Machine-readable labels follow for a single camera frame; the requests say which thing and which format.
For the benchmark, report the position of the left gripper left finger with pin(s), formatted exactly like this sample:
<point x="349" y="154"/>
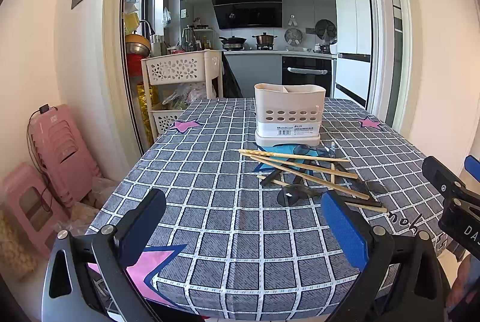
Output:
<point x="69" y="293"/>

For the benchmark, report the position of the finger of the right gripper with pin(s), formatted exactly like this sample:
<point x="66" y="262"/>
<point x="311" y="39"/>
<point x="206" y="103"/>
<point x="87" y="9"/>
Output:
<point x="472" y="166"/>
<point x="446" y="182"/>

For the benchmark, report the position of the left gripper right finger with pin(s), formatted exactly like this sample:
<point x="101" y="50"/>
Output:
<point x="400" y="277"/>

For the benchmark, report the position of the pink plastic stool stack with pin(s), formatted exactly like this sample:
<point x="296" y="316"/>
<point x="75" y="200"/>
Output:
<point x="60" y="154"/>

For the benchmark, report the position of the blue patterned chopstick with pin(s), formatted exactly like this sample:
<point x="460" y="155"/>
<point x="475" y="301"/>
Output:
<point x="332" y="154"/>

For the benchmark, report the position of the grey checked star tablecloth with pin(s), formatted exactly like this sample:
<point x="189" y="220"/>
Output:
<point x="226" y="248"/>

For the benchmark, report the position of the white refrigerator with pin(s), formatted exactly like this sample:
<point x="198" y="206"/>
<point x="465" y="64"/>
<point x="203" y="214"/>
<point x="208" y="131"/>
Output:
<point x="354" y="49"/>

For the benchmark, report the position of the white plastic utensil holder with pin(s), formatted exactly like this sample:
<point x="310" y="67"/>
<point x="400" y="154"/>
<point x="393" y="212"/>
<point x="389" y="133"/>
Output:
<point x="288" y="114"/>

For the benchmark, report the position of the black built-in oven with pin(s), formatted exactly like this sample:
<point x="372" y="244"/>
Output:
<point x="301" y="71"/>

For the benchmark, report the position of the steel stock pot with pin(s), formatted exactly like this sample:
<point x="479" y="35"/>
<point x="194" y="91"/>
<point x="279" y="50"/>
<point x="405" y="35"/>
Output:
<point x="264" y="41"/>

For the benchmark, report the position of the white plastic storage trolley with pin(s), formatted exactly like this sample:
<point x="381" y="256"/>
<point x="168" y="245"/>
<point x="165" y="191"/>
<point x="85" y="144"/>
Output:
<point x="174" y="81"/>

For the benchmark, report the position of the black wok on stove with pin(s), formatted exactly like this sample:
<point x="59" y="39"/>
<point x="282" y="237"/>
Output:
<point x="232" y="43"/>

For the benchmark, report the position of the black range hood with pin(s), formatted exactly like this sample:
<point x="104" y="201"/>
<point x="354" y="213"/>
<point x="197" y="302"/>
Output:
<point x="235" y="14"/>

